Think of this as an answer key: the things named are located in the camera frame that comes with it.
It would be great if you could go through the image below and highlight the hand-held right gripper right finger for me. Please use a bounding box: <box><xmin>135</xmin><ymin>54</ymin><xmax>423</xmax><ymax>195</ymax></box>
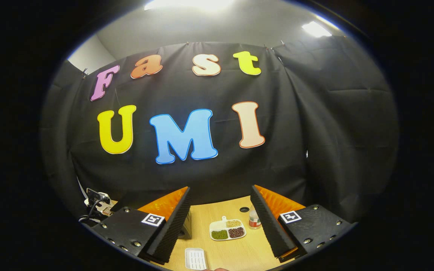
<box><xmin>250</xmin><ymin>184</ymin><xmax>353</xmax><ymax>263</ymax></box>

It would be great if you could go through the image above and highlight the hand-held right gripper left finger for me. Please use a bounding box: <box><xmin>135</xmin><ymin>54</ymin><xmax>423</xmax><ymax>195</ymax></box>
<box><xmin>91</xmin><ymin>186</ymin><xmax>192</xmax><ymax>264</ymax></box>

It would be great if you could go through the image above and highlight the black electric oven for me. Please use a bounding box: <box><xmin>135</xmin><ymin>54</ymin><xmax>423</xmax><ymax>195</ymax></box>
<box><xmin>177</xmin><ymin>209</ymin><xmax>193</xmax><ymax>240</ymax></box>

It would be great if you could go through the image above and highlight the small clear bottle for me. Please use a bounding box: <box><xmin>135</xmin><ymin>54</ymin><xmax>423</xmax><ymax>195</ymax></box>
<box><xmin>249</xmin><ymin>205</ymin><xmax>262</xmax><ymax>230</ymax></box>

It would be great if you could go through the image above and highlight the white ribbed tray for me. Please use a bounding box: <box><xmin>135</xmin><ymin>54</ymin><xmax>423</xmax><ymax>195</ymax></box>
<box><xmin>185</xmin><ymin>248</ymin><xmax>207</xmax><ymax>271</ymax></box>

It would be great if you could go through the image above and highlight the white divided dish of beans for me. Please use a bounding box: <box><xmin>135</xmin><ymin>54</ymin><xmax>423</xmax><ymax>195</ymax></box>
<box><xmin>209</xmin><ymin>216</ymin><xmax>247</xmax><ymax>241</ymax></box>

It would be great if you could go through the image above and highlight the black backdrop cloth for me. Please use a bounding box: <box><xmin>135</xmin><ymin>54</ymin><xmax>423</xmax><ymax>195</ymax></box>
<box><xmin>40</xmin><ymin>36</ymin><xmax>398</xmax><ymax>224</ymax></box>

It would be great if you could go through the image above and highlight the small ceiling light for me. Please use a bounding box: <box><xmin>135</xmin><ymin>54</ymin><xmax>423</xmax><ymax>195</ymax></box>
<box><xmin>302</xmin><ymin>21</ymin><xmax>332</xmax><ymax>38</ymax></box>

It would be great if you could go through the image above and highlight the large ceiling light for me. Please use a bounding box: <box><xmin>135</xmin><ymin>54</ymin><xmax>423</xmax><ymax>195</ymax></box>
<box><xmin>144</xmin><ymin>0</ymin><xmax>236</xmax><ymax>12</ymax></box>

